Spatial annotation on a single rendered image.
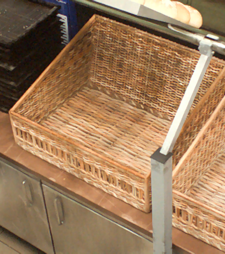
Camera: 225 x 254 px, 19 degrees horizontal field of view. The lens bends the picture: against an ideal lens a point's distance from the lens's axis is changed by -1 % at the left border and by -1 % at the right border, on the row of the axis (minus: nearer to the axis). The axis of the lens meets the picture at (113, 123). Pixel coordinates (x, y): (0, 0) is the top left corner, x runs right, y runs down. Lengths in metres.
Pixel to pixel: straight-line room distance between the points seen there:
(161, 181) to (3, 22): 0.91
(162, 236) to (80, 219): 0.43
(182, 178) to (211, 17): 0.51
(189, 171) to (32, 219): 0.70
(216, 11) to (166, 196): 0.65
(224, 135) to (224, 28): 0.34
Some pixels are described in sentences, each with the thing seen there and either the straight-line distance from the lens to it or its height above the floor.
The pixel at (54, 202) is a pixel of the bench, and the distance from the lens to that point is 2.20.
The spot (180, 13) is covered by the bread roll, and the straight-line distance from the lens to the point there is 1.84.
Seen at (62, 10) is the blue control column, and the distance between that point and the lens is 2.49.
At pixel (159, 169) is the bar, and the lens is 1.66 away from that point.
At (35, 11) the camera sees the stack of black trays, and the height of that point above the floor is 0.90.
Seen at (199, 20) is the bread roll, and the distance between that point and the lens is 1.91.
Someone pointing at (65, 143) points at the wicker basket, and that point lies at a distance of 2.07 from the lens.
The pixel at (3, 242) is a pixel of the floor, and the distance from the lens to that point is 2.76.
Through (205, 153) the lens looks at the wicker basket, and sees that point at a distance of 2.06.
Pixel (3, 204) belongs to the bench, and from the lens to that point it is 2.54.
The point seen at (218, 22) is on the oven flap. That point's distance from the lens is 2.09.
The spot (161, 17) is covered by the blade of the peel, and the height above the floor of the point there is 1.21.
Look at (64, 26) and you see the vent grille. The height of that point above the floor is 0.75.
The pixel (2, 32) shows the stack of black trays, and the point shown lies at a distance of 2.27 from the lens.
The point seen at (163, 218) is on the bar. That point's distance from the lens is 1.79.
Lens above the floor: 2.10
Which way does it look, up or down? 41 degrees down
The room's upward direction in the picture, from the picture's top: 5 degrees counter-clockwise
